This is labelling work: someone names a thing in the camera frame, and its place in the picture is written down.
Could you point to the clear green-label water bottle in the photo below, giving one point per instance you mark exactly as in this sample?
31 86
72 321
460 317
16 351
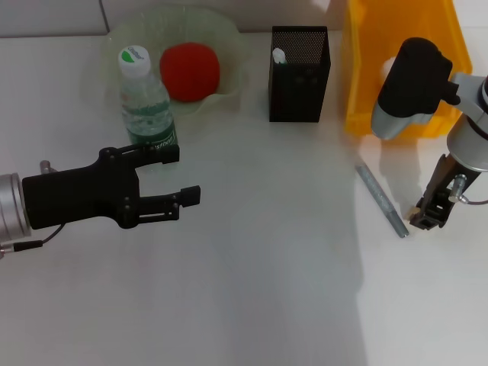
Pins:
146 110

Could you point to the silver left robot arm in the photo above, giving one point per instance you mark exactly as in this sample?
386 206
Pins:
13 207

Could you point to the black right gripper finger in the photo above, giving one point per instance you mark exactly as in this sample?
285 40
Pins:
432 215

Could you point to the black mesh pen holder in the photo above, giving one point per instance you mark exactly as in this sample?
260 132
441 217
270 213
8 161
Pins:
299 87

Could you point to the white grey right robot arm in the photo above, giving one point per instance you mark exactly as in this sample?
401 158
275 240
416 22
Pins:
415 84

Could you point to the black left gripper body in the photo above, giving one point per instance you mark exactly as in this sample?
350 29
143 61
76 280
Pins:
80 194

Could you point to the grey marker pen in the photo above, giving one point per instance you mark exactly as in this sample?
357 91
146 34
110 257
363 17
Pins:
381 200

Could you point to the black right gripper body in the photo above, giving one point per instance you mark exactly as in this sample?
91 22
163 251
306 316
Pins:
446 183

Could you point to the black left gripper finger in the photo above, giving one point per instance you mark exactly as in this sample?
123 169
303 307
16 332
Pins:
190 195
169 154

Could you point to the green glass fruit plate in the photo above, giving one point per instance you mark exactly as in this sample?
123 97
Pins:
228 57

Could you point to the white paper ball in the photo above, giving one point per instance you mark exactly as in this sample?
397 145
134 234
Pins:
389 68

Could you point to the green pen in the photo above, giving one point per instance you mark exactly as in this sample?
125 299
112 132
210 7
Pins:
279 56

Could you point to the yellow plastic bin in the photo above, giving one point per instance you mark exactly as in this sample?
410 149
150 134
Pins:
362 76

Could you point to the tan eraser with barcode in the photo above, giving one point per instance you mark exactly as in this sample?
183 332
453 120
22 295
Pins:
413 213

